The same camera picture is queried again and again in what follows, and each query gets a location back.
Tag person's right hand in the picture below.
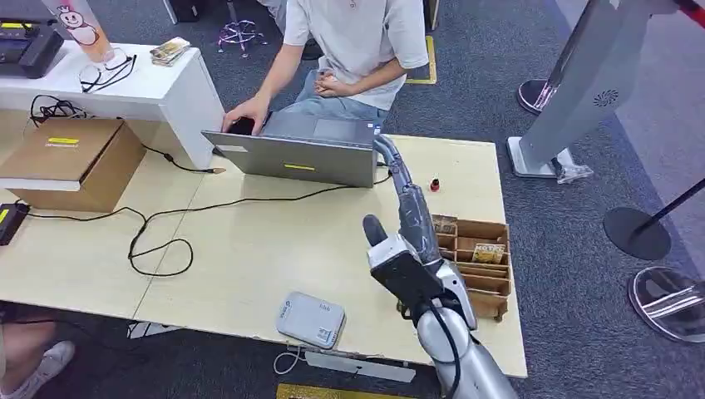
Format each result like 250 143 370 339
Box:
221 95 272 135

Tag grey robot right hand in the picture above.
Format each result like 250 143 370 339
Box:
362 134 443 267

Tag person's left hand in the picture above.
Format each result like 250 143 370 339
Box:
313 72 343 101

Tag dark printed card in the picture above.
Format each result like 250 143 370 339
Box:
431 215 459 239

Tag grey laptop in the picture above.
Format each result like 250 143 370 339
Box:
200 111 385 190

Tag chrome stool base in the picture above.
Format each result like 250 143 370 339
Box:
216 0 269 60

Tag card with hotel print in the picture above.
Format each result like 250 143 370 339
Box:
471 243 507 265

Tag white side table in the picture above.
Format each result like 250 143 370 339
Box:
0 40 227 171

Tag wooden card sorting box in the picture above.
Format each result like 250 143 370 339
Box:
397 214 513 323

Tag stack of cards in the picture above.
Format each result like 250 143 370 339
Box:
149 36 192 68

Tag yellow-bordered floor mat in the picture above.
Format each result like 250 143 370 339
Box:
405 35 438 86

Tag dark cabinet with white leg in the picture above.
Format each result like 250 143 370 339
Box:
161 0 206 25

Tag black-rimmed glasses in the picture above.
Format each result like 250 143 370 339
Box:
79 53 138 94

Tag grey flat router box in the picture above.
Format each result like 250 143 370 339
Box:
275 291 348 351

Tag white power strip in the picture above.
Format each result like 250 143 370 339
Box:
303 352 417 385

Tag clear plastic wrap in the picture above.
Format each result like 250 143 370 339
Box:
550 147 595 187

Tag small chrome stanchion base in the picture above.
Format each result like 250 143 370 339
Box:
515 79 559 117

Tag brown cardboard box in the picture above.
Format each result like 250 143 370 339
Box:
0 117 148 214

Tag cartoon print drink cup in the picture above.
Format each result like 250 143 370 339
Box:
41 0 128 71

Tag black stanchion with round base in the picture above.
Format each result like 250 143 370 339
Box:
602 175 705 262

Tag grey kiosk stand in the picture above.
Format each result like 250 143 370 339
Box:
506 0 679 180

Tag black electronic device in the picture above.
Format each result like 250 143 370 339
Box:
0 16 66 81

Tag large chrome stanchion base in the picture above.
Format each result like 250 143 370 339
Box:
627 266 705 345

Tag red barrier belt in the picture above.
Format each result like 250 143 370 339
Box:
673 0 705 32

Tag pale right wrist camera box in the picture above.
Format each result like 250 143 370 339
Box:
367 233 446 311

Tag black usb cable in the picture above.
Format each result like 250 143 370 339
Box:
141 143 228 175

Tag long black power cable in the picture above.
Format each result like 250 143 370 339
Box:
15 162 394 278

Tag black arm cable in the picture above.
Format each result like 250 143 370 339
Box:
425 299 462 399

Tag black cable bundle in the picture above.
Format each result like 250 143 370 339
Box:
28 94 89 128

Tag thin white cable loop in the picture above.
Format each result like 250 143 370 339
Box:
273 345 305 377

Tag white bracket under desk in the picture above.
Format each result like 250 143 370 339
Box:
126 321 184 340

